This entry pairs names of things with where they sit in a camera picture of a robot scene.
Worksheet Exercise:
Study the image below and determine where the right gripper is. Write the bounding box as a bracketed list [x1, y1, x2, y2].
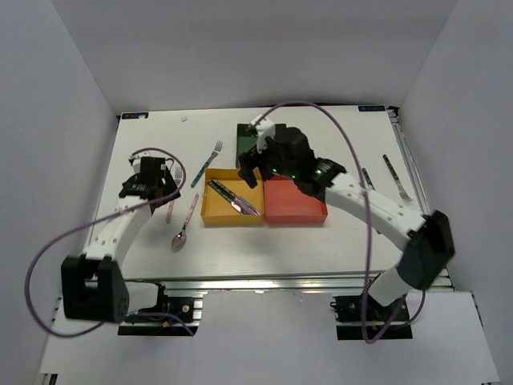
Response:
[237, 136, 297, 190]

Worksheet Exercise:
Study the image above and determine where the pink handled fork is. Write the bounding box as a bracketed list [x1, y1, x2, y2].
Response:
[166, 166, 183, 224]

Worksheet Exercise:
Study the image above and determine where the black handled knife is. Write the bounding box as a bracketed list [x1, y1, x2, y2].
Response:
[212, 179, 261, 217]

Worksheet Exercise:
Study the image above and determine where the pink handled knife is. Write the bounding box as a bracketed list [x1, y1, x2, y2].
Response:
[215, 180, 261, 216]

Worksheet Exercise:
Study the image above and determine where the green handled knife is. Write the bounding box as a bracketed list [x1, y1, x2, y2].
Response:
[208, 180, 251, 215]

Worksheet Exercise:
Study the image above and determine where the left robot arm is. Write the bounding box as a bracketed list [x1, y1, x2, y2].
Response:
[61, 156, 180, 323]

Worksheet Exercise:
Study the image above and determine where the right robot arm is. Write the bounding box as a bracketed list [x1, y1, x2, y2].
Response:
[239, 124, 455, 320]

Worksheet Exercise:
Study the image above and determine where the yellow container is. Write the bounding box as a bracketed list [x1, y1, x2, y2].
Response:
[200, 168, 265, 227]

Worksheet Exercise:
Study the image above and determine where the green container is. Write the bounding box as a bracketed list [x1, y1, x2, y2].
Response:
[236, 124, 257, 168]

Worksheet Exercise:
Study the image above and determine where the red container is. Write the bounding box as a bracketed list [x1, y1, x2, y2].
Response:
[264, 176, 328, 225]

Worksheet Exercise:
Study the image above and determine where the left blue corner label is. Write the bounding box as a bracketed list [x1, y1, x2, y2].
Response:
[121, 111, 149, 120]

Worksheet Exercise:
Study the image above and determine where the blue corner label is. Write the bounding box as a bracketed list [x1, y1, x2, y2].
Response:
[121, 111, 149, 120]
[357, 105, 386, 112]

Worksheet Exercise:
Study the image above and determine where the right blue corner label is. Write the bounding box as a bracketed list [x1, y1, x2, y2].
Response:
[357, 105, 386, 112]

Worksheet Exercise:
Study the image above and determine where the green handled fork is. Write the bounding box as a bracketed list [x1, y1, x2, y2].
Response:
[190, 140, 223, 188]

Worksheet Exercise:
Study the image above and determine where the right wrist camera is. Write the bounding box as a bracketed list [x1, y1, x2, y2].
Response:
[247, 115, 276, 153]

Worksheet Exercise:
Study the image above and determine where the pink handled spoon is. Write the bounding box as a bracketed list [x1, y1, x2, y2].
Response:
[171, 193, 200, 252]

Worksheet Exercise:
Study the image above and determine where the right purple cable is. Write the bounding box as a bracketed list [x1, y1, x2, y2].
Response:
[250, 100, 428, 345]

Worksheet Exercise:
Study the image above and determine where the green handled spoon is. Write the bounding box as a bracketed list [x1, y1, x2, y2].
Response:
[362, 168, 375, 190]

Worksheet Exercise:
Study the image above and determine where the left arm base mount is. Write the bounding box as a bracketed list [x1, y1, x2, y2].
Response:
[118, 282, 203, 337]

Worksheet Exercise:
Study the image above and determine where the black handled fork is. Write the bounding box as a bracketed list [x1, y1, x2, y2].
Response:
[382, 154, 414, 203]

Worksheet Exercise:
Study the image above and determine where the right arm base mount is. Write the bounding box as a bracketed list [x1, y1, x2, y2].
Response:
[329, 295, 414, 341]

